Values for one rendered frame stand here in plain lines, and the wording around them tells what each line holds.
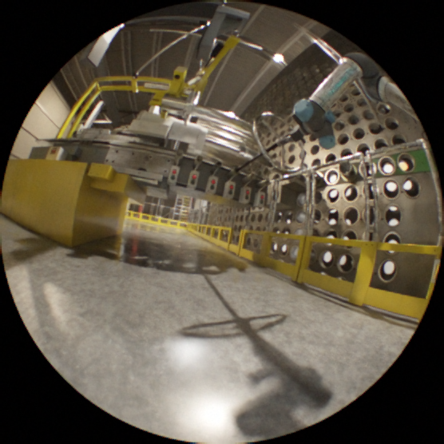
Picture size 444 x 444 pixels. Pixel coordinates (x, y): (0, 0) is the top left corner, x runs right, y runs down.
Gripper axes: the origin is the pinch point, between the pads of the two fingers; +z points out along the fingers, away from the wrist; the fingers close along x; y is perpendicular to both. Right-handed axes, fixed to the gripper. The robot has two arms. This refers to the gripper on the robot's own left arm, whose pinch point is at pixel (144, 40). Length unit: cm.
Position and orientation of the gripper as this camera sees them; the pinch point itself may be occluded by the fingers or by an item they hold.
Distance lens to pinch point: 20.7
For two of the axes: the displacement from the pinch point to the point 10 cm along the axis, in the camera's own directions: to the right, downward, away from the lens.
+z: -1.6, 9.2, 3.6
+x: -9.6, -0.6, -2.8
